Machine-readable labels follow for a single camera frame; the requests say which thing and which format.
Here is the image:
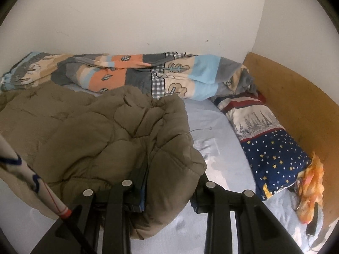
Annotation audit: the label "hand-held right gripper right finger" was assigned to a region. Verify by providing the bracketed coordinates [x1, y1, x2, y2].
[190, 173, 304, 254]

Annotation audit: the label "olive puffer jacket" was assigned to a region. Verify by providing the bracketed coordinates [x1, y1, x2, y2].
[0, 81, 208, 241]

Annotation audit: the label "patchwork printed quilt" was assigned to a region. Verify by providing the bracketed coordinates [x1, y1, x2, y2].
[0, 51, 251, 101]

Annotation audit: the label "star and tower print pillow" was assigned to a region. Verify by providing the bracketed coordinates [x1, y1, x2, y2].
[211, 91, 312, 201]

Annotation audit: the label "black device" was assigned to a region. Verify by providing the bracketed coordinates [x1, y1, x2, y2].
[306, 202, 320, 237]

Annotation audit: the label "grey garment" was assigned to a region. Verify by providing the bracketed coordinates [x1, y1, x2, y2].
[230, 67, 263, 97]

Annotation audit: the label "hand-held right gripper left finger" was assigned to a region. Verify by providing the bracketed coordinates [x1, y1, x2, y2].
[30, 169, 148, 254]

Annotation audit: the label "white sleeved cable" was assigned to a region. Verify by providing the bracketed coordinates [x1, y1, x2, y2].
[0, 135, 96, 254]

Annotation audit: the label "orange floral cloth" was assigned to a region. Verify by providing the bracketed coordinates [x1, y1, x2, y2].
[294, 152, 325, 224]

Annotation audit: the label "wooden headboard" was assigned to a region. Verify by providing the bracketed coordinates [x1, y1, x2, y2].
[242, 51, 339, 233]

